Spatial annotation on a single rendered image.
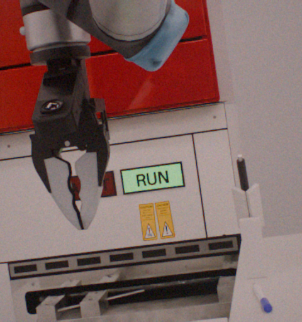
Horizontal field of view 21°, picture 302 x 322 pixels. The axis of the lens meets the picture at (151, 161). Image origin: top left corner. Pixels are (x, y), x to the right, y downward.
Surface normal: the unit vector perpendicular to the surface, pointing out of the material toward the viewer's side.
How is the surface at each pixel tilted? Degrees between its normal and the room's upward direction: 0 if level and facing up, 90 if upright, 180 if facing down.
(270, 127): 90
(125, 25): 162
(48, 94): 30
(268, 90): 90
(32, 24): 90
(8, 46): 90
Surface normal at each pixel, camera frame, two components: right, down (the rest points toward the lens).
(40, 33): -0.44, 0.11
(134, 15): 0.20, 0.98
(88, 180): -0.14, 0.07
